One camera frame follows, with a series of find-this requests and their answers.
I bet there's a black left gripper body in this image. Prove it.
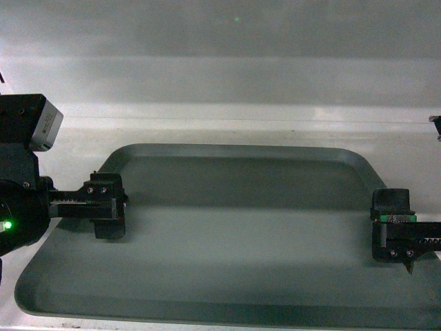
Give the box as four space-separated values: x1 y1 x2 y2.
1 94 50 256

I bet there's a grey rectangular serving tray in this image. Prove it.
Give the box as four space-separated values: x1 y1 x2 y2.
14 144 440 330

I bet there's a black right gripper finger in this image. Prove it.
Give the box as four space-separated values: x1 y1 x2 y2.
370 188 440 232
371 222 440 274

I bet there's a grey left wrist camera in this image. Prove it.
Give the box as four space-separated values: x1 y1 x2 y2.
30 100 63 152

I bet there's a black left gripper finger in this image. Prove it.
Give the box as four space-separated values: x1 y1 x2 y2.
49 199 125 240
49 172 128 205

